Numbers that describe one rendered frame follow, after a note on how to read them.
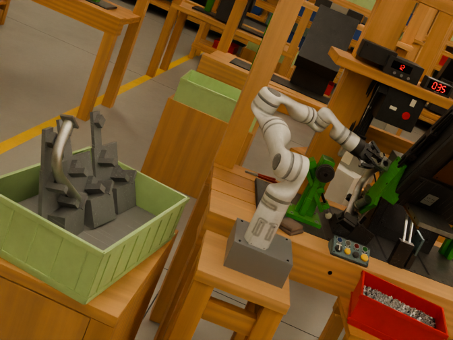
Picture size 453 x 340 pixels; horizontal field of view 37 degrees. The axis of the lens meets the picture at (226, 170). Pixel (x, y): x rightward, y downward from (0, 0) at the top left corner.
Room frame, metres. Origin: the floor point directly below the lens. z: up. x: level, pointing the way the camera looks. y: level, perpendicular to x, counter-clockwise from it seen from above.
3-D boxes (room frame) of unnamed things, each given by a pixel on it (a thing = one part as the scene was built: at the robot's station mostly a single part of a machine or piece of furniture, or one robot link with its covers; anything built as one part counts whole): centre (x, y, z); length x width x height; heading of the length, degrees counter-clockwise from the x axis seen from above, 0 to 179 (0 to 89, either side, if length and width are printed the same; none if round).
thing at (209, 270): (2.08, -0.19, 0.83); 0.32 x 0.32 x 0.04; 3
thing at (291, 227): (2.41, -0.31, 0.91); 0.10 x 0.08 x 0.03; 148
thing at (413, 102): (2.91, -0.57, 1.42); 0.17 x 0.12 x 0.15; 97
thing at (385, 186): (2.64, -0.64, 1.17); 0.13 x 0.12 x 0.20; 97
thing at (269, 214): (2.08, -0.19, 1.03); 0.09 x 0.09 x 0.17; 6
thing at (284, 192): (2.08, -0.19, 1.19); 0.09 x 0.09 x 0.17; 20
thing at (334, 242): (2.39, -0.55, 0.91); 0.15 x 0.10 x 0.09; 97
